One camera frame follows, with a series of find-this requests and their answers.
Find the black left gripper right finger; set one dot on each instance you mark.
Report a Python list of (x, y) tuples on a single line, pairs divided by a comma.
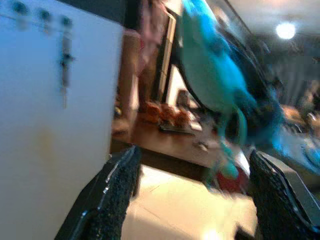
[(272, 200)]

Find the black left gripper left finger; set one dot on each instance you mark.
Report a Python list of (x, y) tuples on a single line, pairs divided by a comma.
[(110, 197)]

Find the brown wooden table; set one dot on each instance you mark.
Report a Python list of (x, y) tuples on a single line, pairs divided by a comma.
[(165, 147)]

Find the brown plush toy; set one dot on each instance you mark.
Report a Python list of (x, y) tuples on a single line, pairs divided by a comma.
[(152, 112), (168, 113), (182, 118)]

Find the teal blue fabric bag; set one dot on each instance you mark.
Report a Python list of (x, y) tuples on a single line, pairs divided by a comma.
[(220, 75)]

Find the hanging metal key bunch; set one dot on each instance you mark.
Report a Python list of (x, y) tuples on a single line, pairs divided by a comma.
[(65, 65)]

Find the wooden framed panel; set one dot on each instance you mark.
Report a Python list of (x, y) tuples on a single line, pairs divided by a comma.
[(166, 57)]

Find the pink hanging cloth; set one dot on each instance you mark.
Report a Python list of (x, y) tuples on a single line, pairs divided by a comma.
[(150, 37)]

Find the round ceiling lamp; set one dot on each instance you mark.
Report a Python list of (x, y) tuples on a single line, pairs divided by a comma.
[(285, 30)]

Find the teal round wall hook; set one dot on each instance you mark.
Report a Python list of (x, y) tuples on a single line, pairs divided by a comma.
[(66, 21), (44, 14), (19, 8)]

